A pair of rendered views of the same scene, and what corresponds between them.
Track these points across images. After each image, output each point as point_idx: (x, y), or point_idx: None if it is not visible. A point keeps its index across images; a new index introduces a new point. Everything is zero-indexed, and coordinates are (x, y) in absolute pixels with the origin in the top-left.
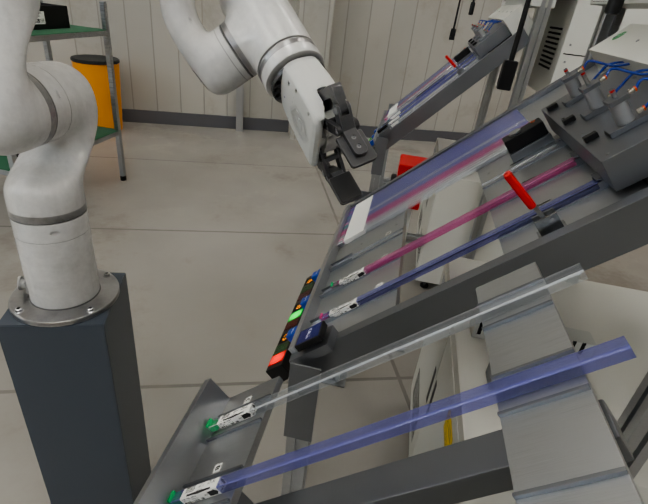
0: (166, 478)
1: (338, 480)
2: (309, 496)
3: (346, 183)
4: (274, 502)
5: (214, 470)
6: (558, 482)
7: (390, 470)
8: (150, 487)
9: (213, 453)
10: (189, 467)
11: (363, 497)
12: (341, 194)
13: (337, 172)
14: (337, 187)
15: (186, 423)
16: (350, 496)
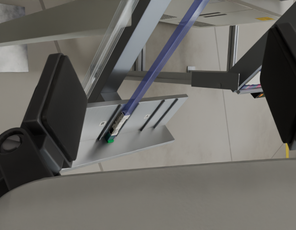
0: (108, 149)
1: (131, 39)
2: (125, 56)
3: (66, 108)
4: (110, 79)
5: (103, 124)
6: None
7: (155, 2)
8: (119, 153)
9: (84, 133)
10: (89, 143)
11: (155, 22)
12: (82, 110)
13: (53, 154)
14: (78, 128)
15: (76, 164)
16: (148, 30)
